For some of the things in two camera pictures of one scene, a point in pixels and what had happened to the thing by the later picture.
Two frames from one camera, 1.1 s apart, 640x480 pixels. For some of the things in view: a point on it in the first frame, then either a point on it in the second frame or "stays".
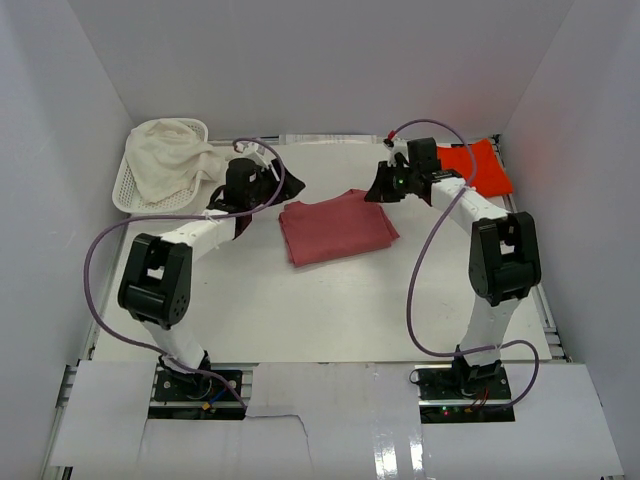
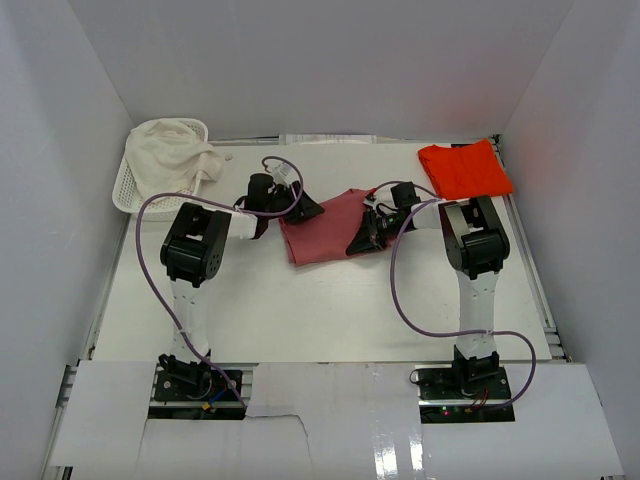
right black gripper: x=380 y=191 to x=369 y=238
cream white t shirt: x=168 y=157 stays
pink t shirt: x=344 y=226 stays
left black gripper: x=291 y=186 to x=304 y=207
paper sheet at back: x=328 y=139 stays
